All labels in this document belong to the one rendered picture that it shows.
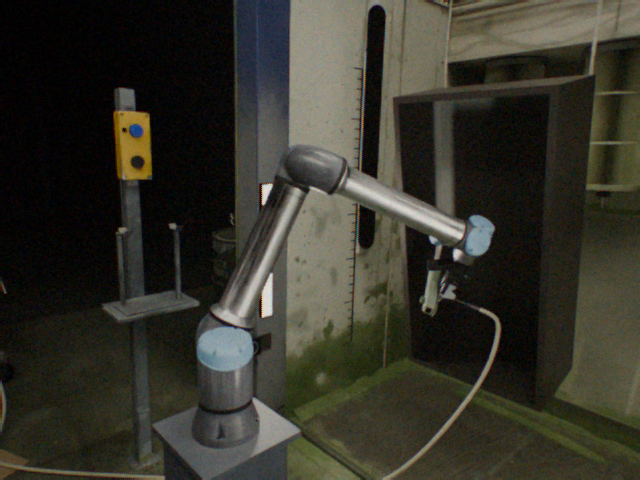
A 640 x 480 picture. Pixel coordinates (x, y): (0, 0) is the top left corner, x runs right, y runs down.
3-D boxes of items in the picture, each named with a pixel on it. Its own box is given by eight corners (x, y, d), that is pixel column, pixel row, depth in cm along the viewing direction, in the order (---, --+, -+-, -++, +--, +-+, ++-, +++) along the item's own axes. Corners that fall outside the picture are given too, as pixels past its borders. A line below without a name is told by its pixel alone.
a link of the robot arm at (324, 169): (307, 137, 120) (500, 231, 142) (296, 137, 132) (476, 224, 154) (290, 178, 121) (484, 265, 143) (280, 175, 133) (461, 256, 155)
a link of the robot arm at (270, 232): (188, 369, 135) (292, 134, 130) (187, 345, 152) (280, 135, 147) (236, 383, 140) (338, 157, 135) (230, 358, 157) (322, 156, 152)
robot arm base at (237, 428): (213, 458, 119) (213, 423, 117) (179, 425, 132) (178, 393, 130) (273, 429, 131) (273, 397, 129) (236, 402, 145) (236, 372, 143)
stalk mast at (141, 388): (146, 453, 218) (129, 90, 187) (152, 459, 214) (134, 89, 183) (134, 459, 214) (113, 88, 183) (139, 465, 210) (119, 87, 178)
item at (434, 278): (481, 326, 168) (421, 302, 171) (475, 334, 171) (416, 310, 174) (483, 252, 207) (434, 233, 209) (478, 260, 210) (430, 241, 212)
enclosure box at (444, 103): (446, 327, 241) (439, 87, 202) (572, 367, 200) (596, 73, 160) (408, 360, 219) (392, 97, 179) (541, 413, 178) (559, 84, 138)
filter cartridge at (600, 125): (598, 212, 233) (622, 35, 217) (549, 204, 268) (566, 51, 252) (661, 211, 240) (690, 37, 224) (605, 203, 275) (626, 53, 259)
